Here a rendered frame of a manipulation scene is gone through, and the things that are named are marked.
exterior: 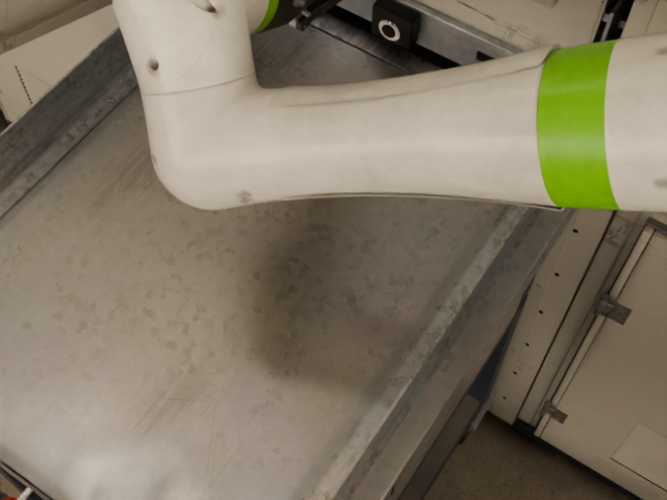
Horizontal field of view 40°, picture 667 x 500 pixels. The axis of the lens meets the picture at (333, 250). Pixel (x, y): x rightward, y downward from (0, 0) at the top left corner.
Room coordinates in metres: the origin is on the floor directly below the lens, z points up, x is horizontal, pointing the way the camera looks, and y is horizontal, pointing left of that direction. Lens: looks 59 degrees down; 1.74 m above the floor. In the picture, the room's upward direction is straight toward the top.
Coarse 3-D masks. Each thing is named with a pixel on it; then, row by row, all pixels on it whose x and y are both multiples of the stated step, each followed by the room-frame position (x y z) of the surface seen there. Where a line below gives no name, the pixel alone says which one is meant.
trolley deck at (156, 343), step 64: (256, 64) 0.83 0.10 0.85; (320, 64) 0.83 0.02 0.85; (384, 64) 0.83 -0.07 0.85; (128, 128) 0.72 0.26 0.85; (64, 192) 0.62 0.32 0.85; (128, 192) 0.62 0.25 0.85; (0, 256) 0.54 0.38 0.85; (64, 256) 0.54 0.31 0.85; (128, 256) 0.54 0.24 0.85; (192, 256) 0.54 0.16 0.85; (256, 256) 0.53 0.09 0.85; (320, 256) 0.53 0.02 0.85; (384, 256) 0.53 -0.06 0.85; (448, 256) 0.53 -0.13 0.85; (512, 256) 0.53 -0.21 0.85; (0, 320) 0.45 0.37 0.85; (64, 320) 0.45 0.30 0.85; (128, 320) 0.45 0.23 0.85; (192, 320) 0.45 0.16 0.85; (256, 320) 0.45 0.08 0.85; (320, 320) 0.45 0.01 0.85; (384, 320) 0.45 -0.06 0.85; (0, 384) 0.38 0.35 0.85; (64, 384) 0.38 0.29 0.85; (128, 384) 0.38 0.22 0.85; (192, 384) 0.38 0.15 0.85; (256, 384) 0.38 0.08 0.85; (320, 384) 0.38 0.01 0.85; (448, 384) 0.38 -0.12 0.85; (0, 448) 0.31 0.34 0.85; (64, 448) 0.31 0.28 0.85; (128, 448) 0.31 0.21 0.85; (192, 448) 0.31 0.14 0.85; (256, 448) 0.31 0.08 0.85; (320, 448) 0.31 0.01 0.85
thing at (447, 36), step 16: (352, 0) 0.91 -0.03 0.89; (368, 0) 0.89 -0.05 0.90; (400, 0) 0.87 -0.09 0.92; (416, 0) 0.87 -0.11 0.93; (368, 16) 0.89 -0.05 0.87; (432, 16) 0.84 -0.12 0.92; (448, 16) 0.84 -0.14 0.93; (432, 32) 0.84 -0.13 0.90; (448, 32) 0.83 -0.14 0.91; (464, 32) 0.81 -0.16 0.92; (480, 32) 0.81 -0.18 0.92; (432, 48) 0.84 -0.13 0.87; (448, 48) 0.82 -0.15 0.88; (464, 48) 0.81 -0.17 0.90; (480, 48) 0.80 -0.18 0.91; (496, 48) 0.79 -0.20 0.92; (512, 48) 0.78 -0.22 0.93; (464, 64) 0.81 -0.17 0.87
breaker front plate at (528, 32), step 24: (432, 0) 0.85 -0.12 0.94; (456, 0) 0.84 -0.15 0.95; (480, 0) 0.82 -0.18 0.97; (504, 0) 0.80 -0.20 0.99; (528, 0) 0.79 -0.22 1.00; (576, 0) 0.76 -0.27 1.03; (600, 0) 0.74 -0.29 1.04; (480, 24) 0.81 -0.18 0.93; (504, 24) 0.80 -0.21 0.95; (528, 24) 0.78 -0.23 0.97; (552, 24) 0.77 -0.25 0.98; (576, 24) 0.75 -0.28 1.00; (528, 48) 0.78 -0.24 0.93
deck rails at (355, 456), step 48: (96, 48) 0.79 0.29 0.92; (48, 96) 0.72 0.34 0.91; (96, 96) 0.77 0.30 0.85; (0, 144) 0.65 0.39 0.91; (48, 144) 0.69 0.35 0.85; (0, 192) 0.62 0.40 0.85; (480, 288) 0.48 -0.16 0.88; (432, 336) 0.43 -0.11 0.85; (384, 384) 0.37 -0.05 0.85; (384, 432) 0.31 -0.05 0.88; (336, 480) 0.27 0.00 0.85
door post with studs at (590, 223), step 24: (648, 0) 0.68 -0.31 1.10; (648, 24) 0.67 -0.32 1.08; (600, 216) 0.65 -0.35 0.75; (576, 240) 0.66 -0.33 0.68; (576, 264) 0.65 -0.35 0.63; (552, 288) 0.66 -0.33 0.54; (552, 312) 0.65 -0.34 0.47; (528, 336) 0.66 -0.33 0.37; (552, 336) 0.65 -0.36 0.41; (528, 360) 0.66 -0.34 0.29; (528, 384) 0.65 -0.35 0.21; (504, 408) 0.66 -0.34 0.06
